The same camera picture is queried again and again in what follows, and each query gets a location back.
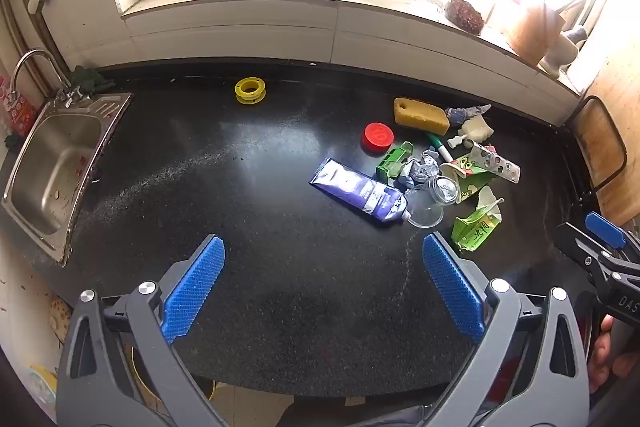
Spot torn green carton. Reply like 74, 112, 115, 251
451, 186, 504, 254

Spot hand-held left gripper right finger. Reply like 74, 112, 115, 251
421, 232, 592, 427

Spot stainless steel sink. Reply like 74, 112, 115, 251
1, 93, 135, 268

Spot black-framed wooden chair back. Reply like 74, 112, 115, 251
565, 96, 629, 208

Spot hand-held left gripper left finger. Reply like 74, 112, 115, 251
56, 234, 226, 427

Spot yellow-rimmed trash bin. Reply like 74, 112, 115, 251
127, 342, 223, 413

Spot blue white wrapper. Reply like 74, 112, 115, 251
400, 148, 442, 192

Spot yellow sponge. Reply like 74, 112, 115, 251
393, 97, 451, 130

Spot person's right hand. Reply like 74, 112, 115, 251
587, 314, 640, 395

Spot crushed green paper cup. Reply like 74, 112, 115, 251
440, 154, 497, 204

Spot white plastic piece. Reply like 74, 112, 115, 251
447, 116, 496, 149

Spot clear plastic cup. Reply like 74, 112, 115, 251
407, 176, 461, 228

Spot red round lid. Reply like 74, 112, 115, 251
363, 122, 396, 154

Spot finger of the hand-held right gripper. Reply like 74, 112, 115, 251
555, 222, 622, 282
584, 211, 640, 259

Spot purple squeeze tube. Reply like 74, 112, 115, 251
310, 157, 411, 226

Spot wooden cutting board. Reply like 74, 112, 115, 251
505, 2, 566, 68

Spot yellow tape spool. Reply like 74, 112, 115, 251
234, 77, 269, 102

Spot green white marker pen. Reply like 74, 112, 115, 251
426, 133, 454, 164

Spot dark green cloth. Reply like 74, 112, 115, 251
70, 66, 116, 96

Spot bowl of red dried food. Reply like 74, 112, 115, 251
444, 0, 486, 33

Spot red soap bottle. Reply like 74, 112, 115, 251
0, 74, 39, 138

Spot chrome faucet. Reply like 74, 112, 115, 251
11, 49, 85, 108

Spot white ceramic jar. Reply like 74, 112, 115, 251
538, 34, 581, 80

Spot green toy truck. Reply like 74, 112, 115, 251
376, 141, 415, 188

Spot pot with patterned lid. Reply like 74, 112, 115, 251
50, 297, 72, 344

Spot silver blister pack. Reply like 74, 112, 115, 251
467, 142, 522, 183

